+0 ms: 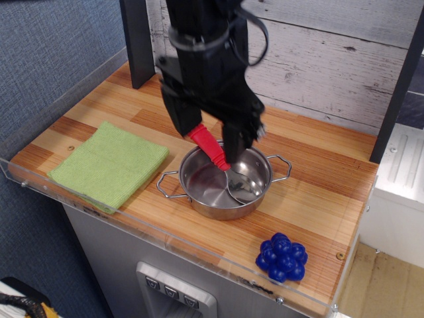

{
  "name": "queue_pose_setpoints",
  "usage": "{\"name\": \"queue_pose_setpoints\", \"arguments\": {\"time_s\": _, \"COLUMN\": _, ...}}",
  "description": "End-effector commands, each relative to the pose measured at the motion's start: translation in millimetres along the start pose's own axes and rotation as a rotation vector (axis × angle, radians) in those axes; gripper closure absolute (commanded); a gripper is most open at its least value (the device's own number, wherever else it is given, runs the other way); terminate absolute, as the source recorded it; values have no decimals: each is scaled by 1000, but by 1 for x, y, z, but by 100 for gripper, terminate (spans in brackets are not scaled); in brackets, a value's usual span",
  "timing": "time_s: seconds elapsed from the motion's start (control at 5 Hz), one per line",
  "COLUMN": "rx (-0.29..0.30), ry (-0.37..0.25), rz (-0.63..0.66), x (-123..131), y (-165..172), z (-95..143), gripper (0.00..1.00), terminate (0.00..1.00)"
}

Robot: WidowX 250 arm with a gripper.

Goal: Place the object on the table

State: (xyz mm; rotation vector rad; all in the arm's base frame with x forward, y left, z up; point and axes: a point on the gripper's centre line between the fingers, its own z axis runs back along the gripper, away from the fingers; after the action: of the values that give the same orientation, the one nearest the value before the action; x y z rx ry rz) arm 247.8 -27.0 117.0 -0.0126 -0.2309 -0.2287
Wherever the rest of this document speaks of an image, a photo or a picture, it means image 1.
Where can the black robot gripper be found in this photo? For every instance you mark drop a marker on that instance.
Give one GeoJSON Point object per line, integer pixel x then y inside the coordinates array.
{"type": "Point", "coordinates": [213, 81]}

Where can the blue toy grape bunch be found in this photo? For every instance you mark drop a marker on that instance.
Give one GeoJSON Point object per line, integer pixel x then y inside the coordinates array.
{"type": "Point", "coordinates": [282, 259]}

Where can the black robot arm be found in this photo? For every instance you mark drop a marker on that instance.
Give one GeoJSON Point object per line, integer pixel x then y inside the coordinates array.
{"type": "Point", "coordinates": [202, 25]}

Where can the small steel pot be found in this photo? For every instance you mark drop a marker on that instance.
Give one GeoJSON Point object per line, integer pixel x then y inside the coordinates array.
{"type": "Point", "coordinates": [206, 187]}

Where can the green folded cloth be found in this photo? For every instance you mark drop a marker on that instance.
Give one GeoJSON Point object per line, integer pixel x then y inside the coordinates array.
{"type": "Point", "coordinates": [109, 167]}

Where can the grey toy fridge cabinet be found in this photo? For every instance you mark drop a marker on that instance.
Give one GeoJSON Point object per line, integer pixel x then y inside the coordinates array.
{"type": "Point", "coordinates": [114, 251]}

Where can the silver dispenser button panel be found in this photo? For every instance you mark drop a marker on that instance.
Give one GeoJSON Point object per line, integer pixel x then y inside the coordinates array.
{"type": "Point", "coordinates": [168, 296]}

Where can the white ridged side unit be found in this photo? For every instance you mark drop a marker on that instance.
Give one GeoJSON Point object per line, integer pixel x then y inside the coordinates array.
{"type": "Point", "coordinates": [393, 220]}

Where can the yellow object at corner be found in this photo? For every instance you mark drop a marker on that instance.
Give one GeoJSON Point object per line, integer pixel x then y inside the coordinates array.
{"type": "Point", "coordinates": [49, 312]}

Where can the red handled metal spoon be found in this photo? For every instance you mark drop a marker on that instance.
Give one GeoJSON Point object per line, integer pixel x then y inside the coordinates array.
{"type": "Point", "coordinates": [240, 187]}

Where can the dark left frame post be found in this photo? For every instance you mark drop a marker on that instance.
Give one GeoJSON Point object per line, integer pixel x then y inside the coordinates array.
{"type": "Point", "coordinates": [136, 28]}

